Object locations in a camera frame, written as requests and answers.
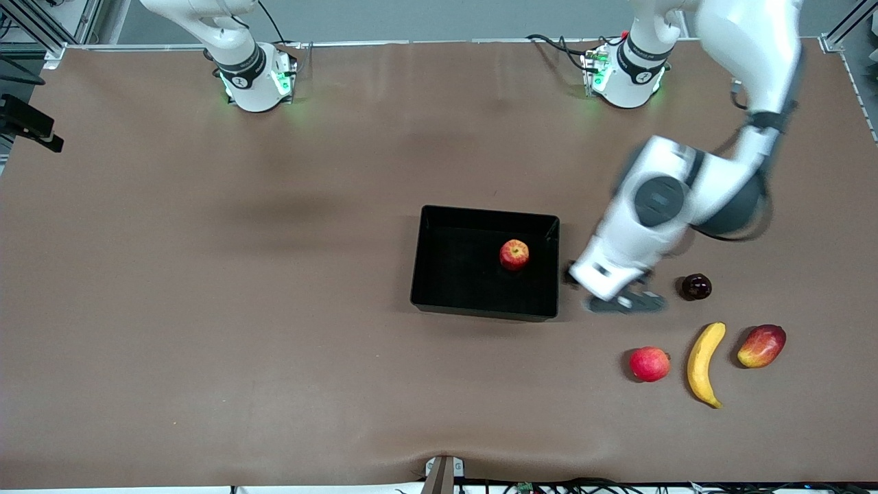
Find aluminium frame profile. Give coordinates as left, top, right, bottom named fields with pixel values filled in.
left=0, top=0, right=104, bottom=59
left=821, top=0, right=878, bottom=53

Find black base power cable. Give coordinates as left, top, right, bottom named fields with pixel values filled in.
left=255, top=0, right=290, bottom=46
left=525, top=33, right=592, bottom=69

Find yellow banana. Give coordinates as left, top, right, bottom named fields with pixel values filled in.
left=687, top=322, right=726, bottom=410

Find black plastic box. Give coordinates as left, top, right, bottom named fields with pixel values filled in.
left=410, top=204, right=561, bottom=322

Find red yellow apple with sticker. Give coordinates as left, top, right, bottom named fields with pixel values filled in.
left=499, top=239, right=530, bottom=272

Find round red apple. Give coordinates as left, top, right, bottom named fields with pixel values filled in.
left=628, top=346, right=672, bottom=383

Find brown table mat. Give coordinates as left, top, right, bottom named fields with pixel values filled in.
left=0, top=38, right=878, bottom=489

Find aluminium table edge rail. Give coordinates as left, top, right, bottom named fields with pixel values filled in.
left=45, top=36, right=844, bottom=69

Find metal table clamp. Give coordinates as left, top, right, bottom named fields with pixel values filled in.
left=424, top=454, right=466, bottom=494

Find dark purple plum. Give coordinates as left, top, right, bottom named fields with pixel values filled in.
left=680, top=273, right=713, bottom=301

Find red yellow mango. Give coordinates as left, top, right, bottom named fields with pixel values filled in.
left=737, top=325, right=787, bottom=369

